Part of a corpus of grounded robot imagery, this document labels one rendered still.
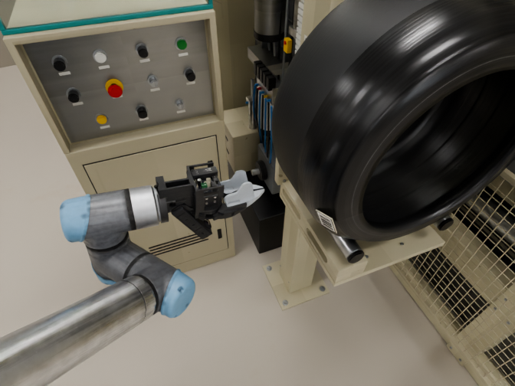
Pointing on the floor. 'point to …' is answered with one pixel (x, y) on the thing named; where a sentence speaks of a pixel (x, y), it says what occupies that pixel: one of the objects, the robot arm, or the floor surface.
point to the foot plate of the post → (287, 299)
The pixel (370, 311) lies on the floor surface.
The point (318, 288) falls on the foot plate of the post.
